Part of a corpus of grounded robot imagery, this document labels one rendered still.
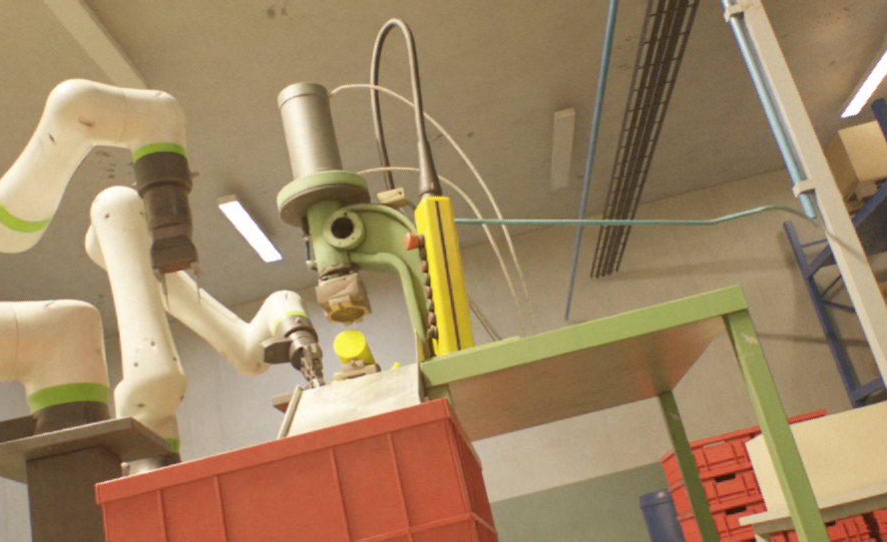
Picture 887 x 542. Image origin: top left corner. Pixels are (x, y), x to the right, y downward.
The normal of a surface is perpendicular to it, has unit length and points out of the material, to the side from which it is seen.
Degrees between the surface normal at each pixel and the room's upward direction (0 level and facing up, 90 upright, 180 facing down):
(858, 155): 90
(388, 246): 90
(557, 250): 90
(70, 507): 90
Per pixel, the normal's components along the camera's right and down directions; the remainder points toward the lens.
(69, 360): 0.38, -0.39
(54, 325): 0.59, -0.41
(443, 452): -0.11, -0.30
